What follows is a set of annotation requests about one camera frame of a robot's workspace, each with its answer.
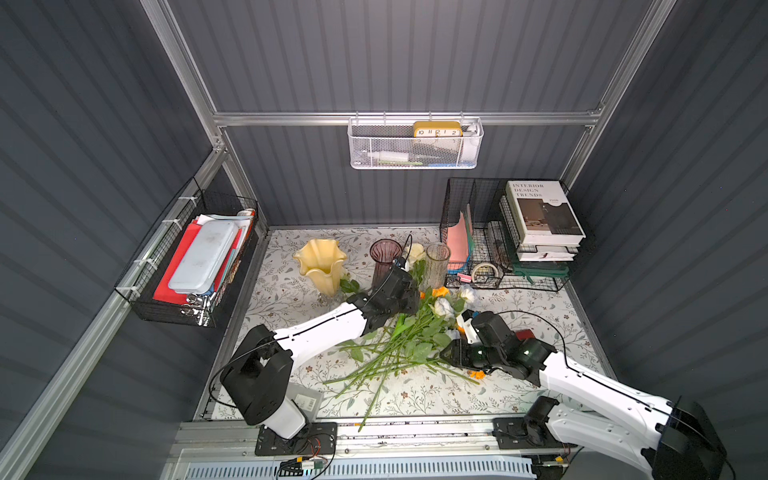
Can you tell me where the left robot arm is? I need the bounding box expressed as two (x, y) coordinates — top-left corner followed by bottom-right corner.
(213, 264), (420, 440)

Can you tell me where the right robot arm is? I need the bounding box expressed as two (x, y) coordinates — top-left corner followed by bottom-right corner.
(439, 310), (733, 479)

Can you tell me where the pile of flowers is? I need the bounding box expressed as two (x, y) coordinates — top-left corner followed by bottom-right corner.
(326, 244), (476, 419)

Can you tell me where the red notebook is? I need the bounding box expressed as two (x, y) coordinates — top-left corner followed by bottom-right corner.
(515, 329), (535, 341)

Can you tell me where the purple ribbed glass vase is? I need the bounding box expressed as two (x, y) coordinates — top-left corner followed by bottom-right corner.
(369, 238), (402, 287)

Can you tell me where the clear glass vase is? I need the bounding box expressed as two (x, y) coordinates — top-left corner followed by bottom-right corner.
(422, 242), (451, 290)

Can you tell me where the tape roll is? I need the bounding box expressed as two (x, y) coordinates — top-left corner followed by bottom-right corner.
(471, 262), (500, 285)

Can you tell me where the floral table mat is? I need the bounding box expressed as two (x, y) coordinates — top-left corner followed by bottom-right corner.
(237, 225), (612, 418)

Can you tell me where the pink folder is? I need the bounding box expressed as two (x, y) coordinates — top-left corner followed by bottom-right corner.
(444, 212), (470, 274)

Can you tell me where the yellow wavy vase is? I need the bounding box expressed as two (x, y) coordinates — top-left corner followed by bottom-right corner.
(293, 239), (347, 297)

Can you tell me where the interior design trends book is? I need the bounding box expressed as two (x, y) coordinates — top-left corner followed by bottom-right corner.
(505, 180), (586, 247)

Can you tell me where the yellow clock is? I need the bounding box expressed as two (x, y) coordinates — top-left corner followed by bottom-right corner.
(413, 120), (463, 138)

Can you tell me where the white plastic case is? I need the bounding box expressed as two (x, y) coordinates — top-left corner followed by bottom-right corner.
(167, 219), (239, 295)

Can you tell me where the red folder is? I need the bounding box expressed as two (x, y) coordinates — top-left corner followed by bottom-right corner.
(152, 215), (248, 305)

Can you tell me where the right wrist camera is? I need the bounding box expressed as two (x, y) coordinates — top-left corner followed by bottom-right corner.
(456, 310), (481, 345)

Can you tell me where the black wire desk organizer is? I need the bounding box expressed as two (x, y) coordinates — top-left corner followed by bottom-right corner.
(440, 178), (597, 292)

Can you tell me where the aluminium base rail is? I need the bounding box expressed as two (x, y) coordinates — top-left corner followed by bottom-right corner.
(161, 413), (679, 480)

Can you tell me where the white wire wall basket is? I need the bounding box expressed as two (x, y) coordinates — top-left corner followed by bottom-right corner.
(347, 115), (485, 170)

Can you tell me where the black wire side basket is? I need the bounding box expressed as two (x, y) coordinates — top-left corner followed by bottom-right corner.
(115, 179), (260, 328)

